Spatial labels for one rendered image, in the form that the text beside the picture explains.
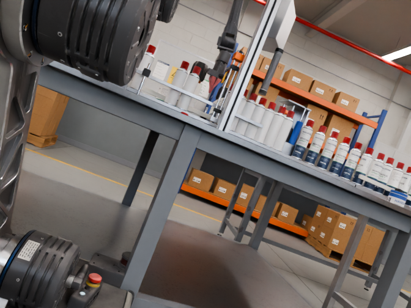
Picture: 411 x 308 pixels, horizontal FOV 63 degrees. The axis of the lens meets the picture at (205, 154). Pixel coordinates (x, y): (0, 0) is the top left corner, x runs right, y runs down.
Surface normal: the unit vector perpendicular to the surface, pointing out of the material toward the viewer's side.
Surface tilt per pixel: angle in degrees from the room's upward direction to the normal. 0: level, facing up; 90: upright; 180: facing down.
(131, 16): 91
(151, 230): 90
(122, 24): 101
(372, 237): 90
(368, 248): 90
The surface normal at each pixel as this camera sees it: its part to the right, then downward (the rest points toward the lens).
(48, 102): 0.21, 0.09
